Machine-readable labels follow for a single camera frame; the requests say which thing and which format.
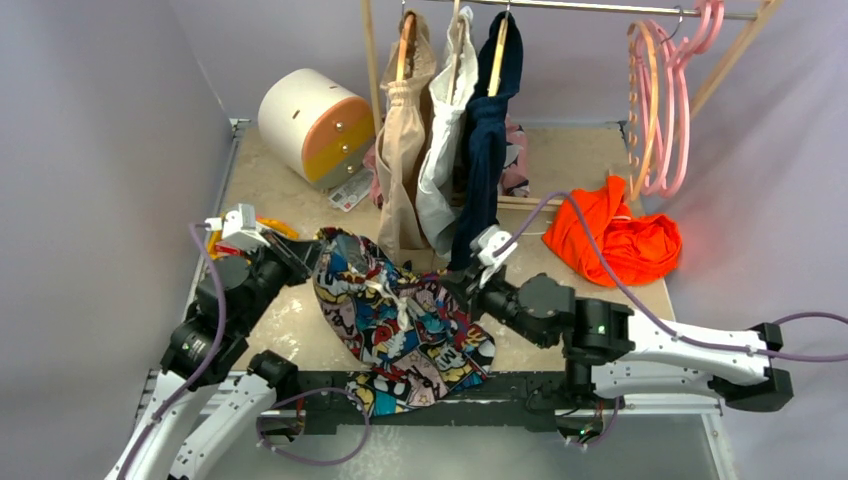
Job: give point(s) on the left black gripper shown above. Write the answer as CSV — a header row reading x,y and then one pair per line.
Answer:
x,y
299,256

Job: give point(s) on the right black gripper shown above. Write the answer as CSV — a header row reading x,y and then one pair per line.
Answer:
x,y
460,287

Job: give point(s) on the colourful comic print shorts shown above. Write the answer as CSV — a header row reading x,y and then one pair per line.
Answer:
x,y
418,344

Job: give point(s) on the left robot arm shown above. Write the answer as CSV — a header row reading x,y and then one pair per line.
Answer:
x,y
173,439

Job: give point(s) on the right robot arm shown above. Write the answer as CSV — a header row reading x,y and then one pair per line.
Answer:
x,y
611,350

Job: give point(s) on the white hanging shorts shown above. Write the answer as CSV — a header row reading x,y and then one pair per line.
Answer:
x,y
450,91

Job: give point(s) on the navy hanging shorts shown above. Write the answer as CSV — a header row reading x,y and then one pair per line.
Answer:
x,y
484,146

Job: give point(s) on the beige hanging shorts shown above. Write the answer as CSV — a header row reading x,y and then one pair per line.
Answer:
x,y
401,143

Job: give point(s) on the pink plastic hanger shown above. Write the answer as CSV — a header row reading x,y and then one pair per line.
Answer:
x,y
669,170

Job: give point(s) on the wooden empty hanger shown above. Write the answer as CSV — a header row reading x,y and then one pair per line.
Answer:
x,y
643,115

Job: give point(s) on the yellow plastic bin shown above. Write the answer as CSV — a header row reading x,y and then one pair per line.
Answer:
x,y
281,228

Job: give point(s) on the paper label card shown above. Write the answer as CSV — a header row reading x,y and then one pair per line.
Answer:
x,y
353,191

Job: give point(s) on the pink patterned garment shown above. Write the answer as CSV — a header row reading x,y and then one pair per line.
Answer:
x,y
514,179

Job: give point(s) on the white round drawer cabinet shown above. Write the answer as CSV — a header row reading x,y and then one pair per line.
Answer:
x,y
316,127

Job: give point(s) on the orange garment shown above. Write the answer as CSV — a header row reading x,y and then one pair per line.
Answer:
x,y
640,250

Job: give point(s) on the wooden clothes rack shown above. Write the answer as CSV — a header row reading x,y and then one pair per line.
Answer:
x,y
574,76

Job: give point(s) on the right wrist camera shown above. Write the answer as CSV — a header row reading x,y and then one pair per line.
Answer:
x,y
490,249

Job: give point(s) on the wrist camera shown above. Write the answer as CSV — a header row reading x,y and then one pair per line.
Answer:
x,y
236,230
490,249

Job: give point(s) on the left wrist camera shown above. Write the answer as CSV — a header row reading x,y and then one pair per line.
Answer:
x,y
236,230

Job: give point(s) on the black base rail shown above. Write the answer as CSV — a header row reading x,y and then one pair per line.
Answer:
x,y
513,399

